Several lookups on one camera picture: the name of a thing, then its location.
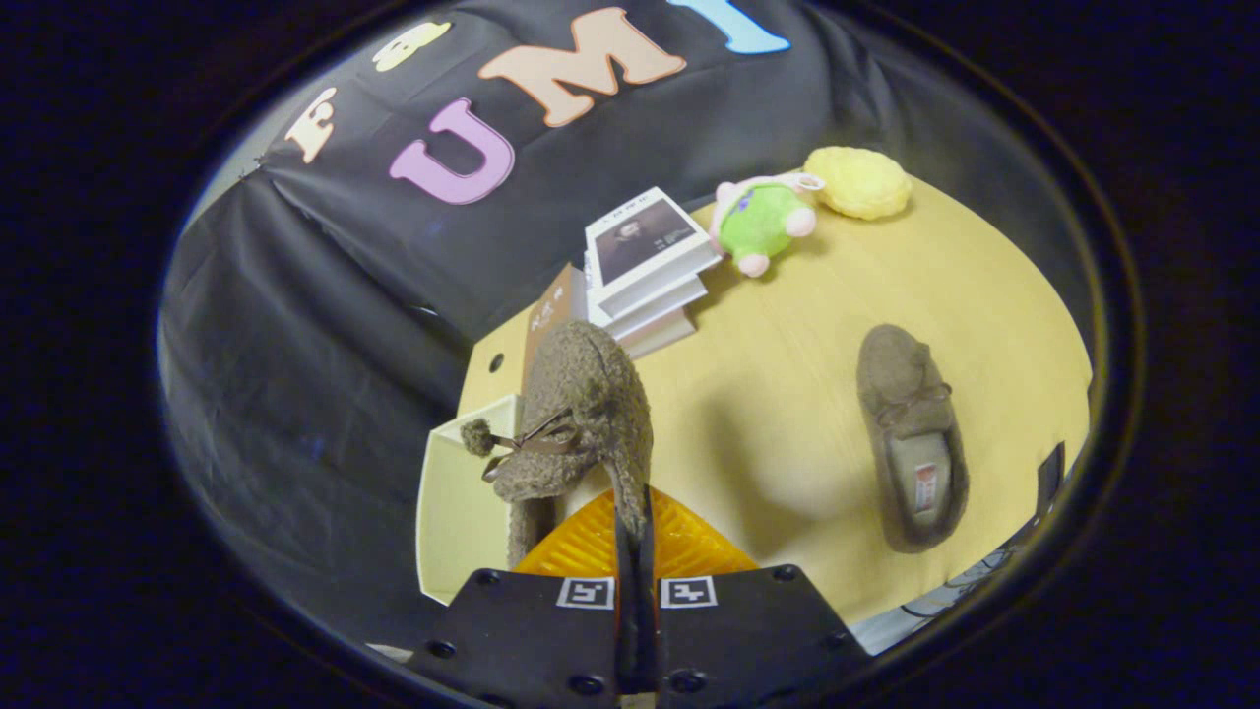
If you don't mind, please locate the white book portrait cover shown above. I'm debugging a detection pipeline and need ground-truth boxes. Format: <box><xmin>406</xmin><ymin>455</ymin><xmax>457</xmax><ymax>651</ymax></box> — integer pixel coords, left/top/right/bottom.
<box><xmin>584</xmin><ymin>187</ymin><xmax>723</xmax><ymax>318</ymax></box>

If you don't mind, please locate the brown cover book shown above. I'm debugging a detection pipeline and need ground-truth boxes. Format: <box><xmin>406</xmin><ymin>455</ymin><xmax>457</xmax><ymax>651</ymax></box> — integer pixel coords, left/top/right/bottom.
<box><xmin>520</xmin><ymin>264</ymin><xmax>590</xmax><ymax>380</ymax></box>

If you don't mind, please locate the yellow fluffy ball toy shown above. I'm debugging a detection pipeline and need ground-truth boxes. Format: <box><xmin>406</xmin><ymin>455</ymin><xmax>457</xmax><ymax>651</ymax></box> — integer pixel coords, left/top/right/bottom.
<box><xmin>804</xmin><ymin>146</ymin><xmax>914</xmax><ymax>221</ymax></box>

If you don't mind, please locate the cream storage box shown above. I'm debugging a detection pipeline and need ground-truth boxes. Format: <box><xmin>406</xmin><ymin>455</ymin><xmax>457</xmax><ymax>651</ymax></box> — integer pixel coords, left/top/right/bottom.
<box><xmin>416</xmin><ymin>394</ymin><xmax>533</xmax><ymax>605</ymax></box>

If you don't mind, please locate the black boxy device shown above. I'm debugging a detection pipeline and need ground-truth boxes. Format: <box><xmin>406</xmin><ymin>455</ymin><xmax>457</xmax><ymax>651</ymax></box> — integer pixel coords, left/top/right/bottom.
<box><xmin>1036</xmin><ymin>441</ymin><xmax>1068</xmax><ymax>518</ymax></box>

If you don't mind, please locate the green plush toy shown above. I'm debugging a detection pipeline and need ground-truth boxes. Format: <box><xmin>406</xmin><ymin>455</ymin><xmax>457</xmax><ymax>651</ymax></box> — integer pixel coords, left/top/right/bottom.
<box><xmin>711</xmin><ymin>172</ymin><xmax>826</xmax><ymax>279</ymax></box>

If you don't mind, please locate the brown fuzzy shoe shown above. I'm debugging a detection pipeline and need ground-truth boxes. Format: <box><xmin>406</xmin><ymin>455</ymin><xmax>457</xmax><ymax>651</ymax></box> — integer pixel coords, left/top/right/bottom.
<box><xmin>461</xmin><ymin>320</ymin><xmax>656</xmax><ymax>570</ymax></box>
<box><xmin>854</xmin><ymin>323</ymin><xmax>972</xmax><ymax>555</ymax></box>

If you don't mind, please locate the black backdrop cloth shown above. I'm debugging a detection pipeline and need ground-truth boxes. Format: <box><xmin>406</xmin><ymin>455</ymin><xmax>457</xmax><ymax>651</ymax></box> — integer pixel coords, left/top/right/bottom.
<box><xmin>157</xmin><ymin>0</ymin><xmax>1099</xmax><ymax>651</ymax></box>

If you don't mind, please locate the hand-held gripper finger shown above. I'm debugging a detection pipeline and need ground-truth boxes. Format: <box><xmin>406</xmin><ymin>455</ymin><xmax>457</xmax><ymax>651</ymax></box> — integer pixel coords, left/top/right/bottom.
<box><xmin>640</xmin><ymin>484</ymin><xmax>873</xmax><ymax>709</ymax></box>
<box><xmin>409</xmin><ymin>483</ymin><xmax>641</xmax><ymax>709</ymax></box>

